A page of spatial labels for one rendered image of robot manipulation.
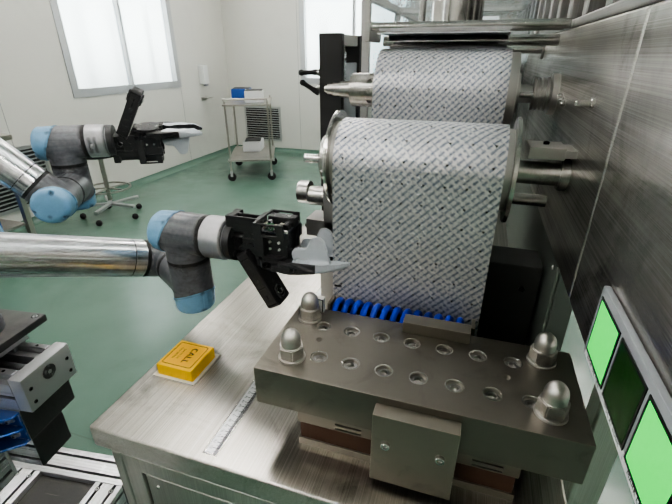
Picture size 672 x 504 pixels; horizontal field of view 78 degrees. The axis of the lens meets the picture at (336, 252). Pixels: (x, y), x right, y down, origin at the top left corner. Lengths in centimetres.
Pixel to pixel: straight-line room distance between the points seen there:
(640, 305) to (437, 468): 30
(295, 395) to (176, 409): 23
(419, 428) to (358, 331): 18
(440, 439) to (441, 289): 23
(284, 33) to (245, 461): 637
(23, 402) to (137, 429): 49
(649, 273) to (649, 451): 12
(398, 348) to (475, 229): 20
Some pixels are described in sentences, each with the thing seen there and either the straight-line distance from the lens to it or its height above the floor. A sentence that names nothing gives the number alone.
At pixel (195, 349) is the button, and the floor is 92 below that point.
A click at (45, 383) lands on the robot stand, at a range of 119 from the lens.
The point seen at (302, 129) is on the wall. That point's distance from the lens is 672.
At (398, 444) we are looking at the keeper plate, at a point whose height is 98.
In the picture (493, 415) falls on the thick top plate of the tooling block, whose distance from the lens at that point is 54.
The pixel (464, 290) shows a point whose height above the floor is 108.
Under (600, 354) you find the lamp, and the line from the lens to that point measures 42.
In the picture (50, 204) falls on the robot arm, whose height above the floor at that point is 113.
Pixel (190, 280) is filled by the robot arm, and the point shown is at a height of 103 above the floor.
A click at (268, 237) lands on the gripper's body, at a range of 66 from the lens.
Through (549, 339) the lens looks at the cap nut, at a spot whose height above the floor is 107.
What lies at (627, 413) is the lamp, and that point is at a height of 118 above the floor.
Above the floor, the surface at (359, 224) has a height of 117.
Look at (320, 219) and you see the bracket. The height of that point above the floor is 114.
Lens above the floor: 140
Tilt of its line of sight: 25 degrees down
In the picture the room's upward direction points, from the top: straight up
